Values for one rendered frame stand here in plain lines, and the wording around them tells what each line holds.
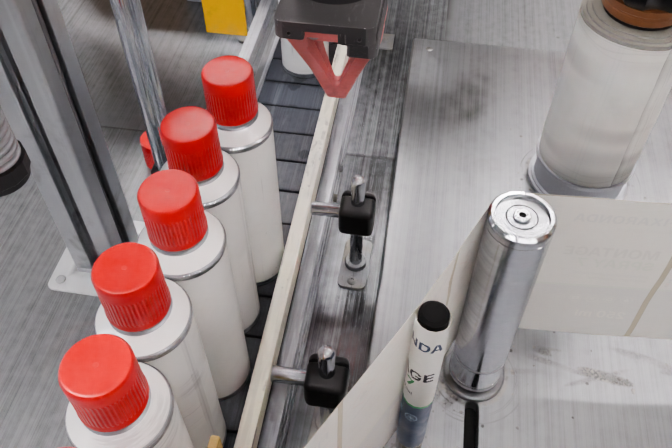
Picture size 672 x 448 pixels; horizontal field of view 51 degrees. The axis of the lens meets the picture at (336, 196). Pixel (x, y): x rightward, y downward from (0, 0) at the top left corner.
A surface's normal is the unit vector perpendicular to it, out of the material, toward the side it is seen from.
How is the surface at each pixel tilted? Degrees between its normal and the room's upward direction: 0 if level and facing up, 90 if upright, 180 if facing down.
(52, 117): 90
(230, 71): 3
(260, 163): 90
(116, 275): 3
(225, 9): 90
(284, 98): 0
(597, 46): 92
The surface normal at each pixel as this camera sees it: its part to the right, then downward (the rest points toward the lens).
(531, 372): 0.00, -0.66
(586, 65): -0.84, 0.38
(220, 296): 0.82, 0.43
